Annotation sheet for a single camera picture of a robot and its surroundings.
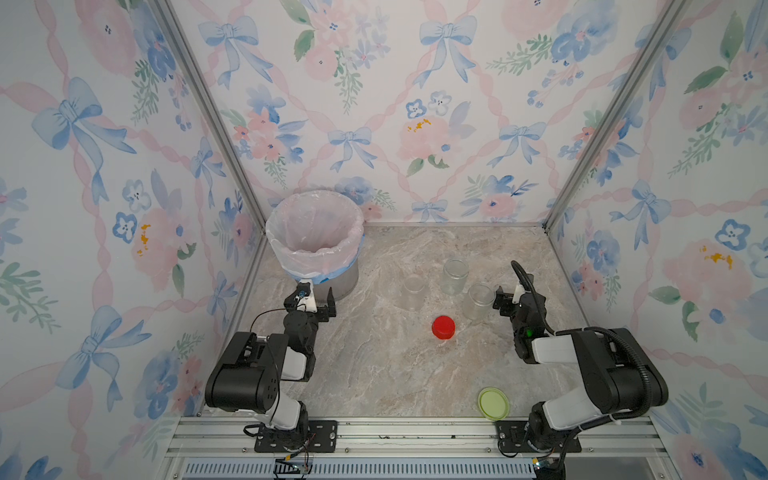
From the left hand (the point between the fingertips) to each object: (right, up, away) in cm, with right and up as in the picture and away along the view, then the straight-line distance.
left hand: (317, 287), depth 89 cm
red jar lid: (+38, -13, +3) cm, 40 cm away
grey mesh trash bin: (+7, +1, +2) cm, 7 cm away
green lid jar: (+42, +3, +3) cm, 42 cm away
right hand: (+62, 0, +3) cm, 62 cm away
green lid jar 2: (+47, -4, -4) cm, 47 cm away
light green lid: (+49, -29, -11) cm, 58 cm away
